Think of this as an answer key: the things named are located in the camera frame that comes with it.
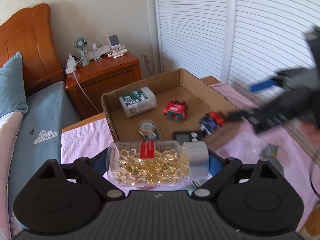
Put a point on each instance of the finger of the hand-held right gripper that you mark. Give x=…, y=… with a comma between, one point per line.
x=262, y=85
x=240, y=115

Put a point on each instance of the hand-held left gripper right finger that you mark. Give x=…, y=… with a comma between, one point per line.
x=213, y=164

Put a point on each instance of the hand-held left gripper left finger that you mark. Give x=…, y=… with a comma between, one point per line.
x=98, y=163

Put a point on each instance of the blue toy train car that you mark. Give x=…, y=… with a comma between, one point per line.
x=210, y=123

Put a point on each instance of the black digital timer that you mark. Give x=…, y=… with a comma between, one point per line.
x=183, y=136

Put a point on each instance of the clear bottle of golden capsules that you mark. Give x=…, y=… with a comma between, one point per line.
x=140, y=165

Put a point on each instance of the brown cardboard box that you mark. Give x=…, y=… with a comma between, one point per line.
x=190, y=100

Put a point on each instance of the clear correction tape dispenser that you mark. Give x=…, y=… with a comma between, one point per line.
x=150, y=131

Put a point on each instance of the red toy train car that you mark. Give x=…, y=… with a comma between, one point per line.
x=176, y=110

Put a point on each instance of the white plastic bottle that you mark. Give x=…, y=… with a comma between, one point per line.
x=137, y=102

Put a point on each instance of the clear plastic container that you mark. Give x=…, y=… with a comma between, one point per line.
x=250, y=138

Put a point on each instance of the grey toy figure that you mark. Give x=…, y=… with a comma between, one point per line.
x=270, y=151

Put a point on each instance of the white louvered door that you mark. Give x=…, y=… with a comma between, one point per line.
x=192, y=25
x=270, y=30

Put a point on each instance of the blue floral bed sheet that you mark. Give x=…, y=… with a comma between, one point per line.
x=45, y=110

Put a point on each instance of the wooden nightstand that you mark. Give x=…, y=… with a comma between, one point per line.
x=107, y=80

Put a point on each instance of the pink quilt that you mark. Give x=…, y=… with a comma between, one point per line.
x=7, y=142

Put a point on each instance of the white power strip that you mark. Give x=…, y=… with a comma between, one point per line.
x=71, y=68

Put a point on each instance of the white charger plug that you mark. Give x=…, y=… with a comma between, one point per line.
x=71, y=60

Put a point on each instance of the white charging dock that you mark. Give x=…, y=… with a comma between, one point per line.
x=100, y=52

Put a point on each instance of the white remote control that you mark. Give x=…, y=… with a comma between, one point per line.
x=117, y=53

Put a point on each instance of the blue pillow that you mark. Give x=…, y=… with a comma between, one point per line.
x=12, y=87

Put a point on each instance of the green desk fan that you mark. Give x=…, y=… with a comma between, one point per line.
x=80, y=45

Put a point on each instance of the white standing screen device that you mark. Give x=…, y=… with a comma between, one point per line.
x=114, y=41

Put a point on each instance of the wooden headboard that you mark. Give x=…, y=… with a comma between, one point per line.
x=30, y=42

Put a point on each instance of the white wall socket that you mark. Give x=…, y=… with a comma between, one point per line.
x=145, y=58

